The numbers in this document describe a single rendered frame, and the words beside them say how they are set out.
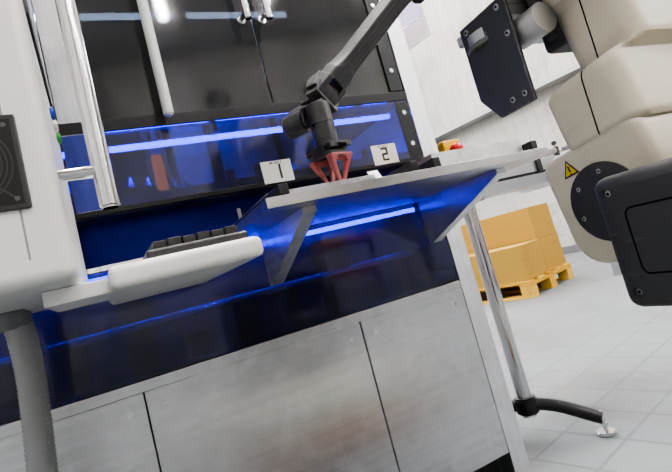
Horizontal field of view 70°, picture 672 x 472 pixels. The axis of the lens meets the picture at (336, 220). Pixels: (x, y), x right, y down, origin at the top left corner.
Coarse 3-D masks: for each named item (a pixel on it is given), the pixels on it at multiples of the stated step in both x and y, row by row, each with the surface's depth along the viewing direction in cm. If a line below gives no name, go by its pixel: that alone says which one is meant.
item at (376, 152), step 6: (384, 144) 143; (390, 144) 144; (372, 150) 141; (378, 150) 142; (384, 150) 143; (390, 150) 144; (378, 156) 142; (384, 156) 143; (390, 156) 143; (396, 156) 144; (378, 162) 141; (384, 162) 142; (390, 162) 143
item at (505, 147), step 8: (488, 144) 110; (496, 144) 111; (504, 144) 112; (512, 144) 113; (520, 144) 114; (440, 152) 104; (448, 152) 105; (456, 152) 106; (464, 152) 106; (472, 152) 107; (480, 152) 108; (488, 152) 109; (496, 152) 110; (504, 152) 111; (512, 152) 112; (424, 160) 105; (440, 160) 103; (448, 160) 104; (456, 160) 105; (464, 160) 106
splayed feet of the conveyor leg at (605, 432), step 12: (516, 408) 165; (528, 408) 162; (540, 408) 162; (552, 408) 160; (564, 408) 158; (576, 408) 157; (588, 408) 156; (588, 420) 156; (600, 420) 153; (600, 432) 154; (612, 432) 152
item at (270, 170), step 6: (264, 162) 127; (270, 162) 128; (276, 162) 129; (282, 162) 129; (288, 162) 130; (264, 168) 127; (270, 168) 128; (276, 168) 128; (282, 168) 129; (288, 168) 130; (264, 174) 127; (270, 174) 127; (276, 174) 128; (288, 174) 129; (264, 180) 126; (270, 180) 127; (276, 180) 128; (282, 180) 128; (288, 180) 129
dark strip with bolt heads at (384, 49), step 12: (372, 0) 153; (384, 36) 152; (384, 48) 151; (384, 60) 150; (384, 72) 150; (396, 72) 151; (396, 84) 150; (396, 108) 148; (408, 108) 150; (408, 120) 149; (408, 132) 148; (408, 144) 147
